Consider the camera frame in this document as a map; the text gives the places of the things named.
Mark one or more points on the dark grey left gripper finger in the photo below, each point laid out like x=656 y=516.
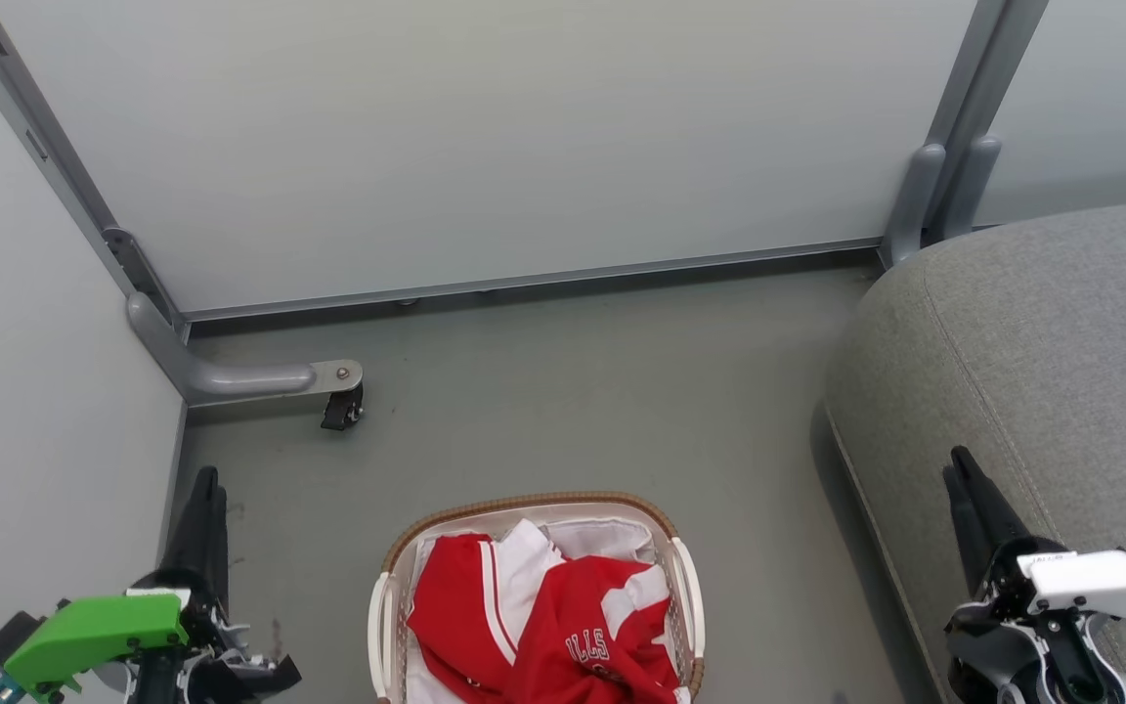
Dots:
x=222 y=548
x=196 y=533

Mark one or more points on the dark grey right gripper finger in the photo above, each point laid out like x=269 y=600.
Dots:
x=993 y=518
x=969 y=548

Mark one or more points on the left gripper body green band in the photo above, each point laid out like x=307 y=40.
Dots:
x=94 y=631

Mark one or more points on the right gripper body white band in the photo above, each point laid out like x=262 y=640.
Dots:
x=1091 y=587

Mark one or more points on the red white basketball shorts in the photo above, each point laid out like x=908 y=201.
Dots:
x=583 y=636

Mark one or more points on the grey fabric sofa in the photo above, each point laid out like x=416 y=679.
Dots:
x=1042 y=372

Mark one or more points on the grey partition foot tube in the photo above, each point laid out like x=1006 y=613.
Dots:
x=231 y=379

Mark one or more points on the black caster wheel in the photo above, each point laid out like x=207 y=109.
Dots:
x=341 y=411

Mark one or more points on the white laundry basket brown rim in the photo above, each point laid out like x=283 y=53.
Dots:
x=685 y=606

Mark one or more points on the white cloth basket liner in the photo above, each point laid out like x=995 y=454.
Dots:
x=602 y=536

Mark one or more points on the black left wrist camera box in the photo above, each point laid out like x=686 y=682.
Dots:
x=8 y=638

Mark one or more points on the grey partition post with hinge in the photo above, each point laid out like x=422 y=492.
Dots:
x=84 y=200

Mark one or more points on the grey partition post with feet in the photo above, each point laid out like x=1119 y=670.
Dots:
x=954 y=147

